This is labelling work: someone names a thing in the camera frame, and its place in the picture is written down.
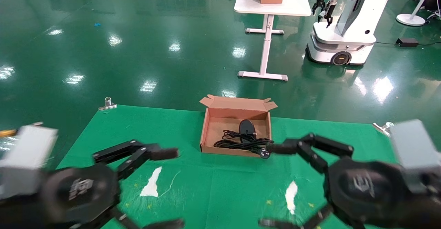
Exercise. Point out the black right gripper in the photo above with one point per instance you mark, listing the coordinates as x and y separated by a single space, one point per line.
368 187

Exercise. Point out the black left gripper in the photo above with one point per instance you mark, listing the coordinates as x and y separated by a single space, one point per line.
79 191

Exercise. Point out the open brown cardboard box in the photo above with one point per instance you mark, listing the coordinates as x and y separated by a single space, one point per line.
237 103

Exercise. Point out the green table cloth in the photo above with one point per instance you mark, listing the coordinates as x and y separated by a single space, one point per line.
213 187

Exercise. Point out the silver binder clip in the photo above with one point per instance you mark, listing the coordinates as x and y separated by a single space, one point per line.
107 105
382 127

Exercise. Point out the white wheeled robot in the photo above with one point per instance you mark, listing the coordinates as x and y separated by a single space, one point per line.
351 32

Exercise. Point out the black power adapter brick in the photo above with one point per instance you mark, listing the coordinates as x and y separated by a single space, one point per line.
407 42

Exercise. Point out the white floor stand round base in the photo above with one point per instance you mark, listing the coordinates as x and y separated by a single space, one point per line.
411 19

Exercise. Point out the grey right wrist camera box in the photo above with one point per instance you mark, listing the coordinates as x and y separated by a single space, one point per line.
411 149

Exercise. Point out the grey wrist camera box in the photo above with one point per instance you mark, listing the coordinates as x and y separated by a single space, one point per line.
411 149
24 160

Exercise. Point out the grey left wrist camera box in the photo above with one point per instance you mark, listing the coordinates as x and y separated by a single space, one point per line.
24 160

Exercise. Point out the white pedestal table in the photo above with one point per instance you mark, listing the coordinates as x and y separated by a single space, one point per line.
272 1

